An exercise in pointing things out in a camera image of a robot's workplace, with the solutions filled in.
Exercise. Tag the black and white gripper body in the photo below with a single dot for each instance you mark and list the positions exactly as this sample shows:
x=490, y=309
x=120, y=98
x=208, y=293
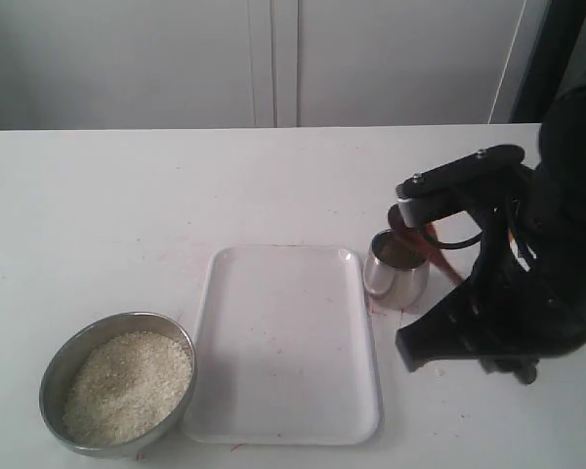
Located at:
x=537, y=244

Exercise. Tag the steel bowl of rice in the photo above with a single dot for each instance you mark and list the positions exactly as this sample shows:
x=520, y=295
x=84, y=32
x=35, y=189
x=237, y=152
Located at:
x=119, y=384

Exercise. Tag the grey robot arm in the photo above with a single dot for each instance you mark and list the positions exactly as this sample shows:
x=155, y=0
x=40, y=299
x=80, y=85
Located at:
x=562, y=150

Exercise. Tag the stainless steel cup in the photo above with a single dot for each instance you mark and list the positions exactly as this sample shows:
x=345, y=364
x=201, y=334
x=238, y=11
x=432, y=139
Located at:
x=393, y=274

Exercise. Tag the white rectangular tray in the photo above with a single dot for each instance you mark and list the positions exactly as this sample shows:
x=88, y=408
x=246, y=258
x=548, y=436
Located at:
x=284, y=350

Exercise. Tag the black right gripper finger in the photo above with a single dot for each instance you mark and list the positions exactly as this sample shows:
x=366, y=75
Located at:
x=458, y=327
x=478, y=181

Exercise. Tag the brown wooden spoon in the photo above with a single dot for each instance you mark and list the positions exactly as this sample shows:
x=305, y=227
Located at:
x=418, y=243

